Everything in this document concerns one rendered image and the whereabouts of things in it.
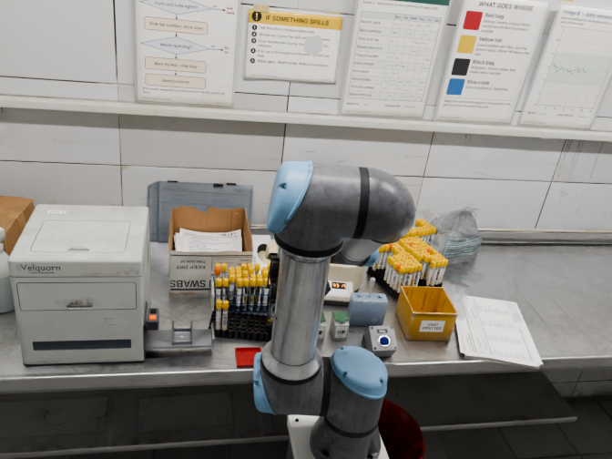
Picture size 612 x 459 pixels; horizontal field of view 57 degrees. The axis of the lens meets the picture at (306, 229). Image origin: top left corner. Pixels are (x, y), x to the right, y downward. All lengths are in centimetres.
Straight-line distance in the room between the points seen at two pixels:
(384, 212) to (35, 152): 131
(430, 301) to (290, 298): 85
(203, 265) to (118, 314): 36
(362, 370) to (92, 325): 65
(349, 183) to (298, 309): 25
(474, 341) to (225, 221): 87
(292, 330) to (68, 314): 60
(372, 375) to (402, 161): 106
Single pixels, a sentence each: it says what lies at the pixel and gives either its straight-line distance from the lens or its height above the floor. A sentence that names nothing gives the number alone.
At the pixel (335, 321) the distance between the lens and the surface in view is 155.
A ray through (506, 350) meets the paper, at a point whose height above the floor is 89.
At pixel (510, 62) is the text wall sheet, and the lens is 204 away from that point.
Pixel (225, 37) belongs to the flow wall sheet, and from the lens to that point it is 176.
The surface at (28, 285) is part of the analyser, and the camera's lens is 138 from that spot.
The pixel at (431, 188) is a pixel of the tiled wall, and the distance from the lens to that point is 210.
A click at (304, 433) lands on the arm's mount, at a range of 130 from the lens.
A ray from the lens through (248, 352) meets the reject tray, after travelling 151.
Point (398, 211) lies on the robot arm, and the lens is 88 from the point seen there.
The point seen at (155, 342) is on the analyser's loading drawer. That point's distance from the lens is 148.
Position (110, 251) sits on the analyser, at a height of 117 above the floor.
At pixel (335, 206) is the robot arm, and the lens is 84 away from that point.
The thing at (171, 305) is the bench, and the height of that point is 88.
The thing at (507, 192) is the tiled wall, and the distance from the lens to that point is 225.
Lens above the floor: 186
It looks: 28 degrees down
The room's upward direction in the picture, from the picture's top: 7 degrees clockwise
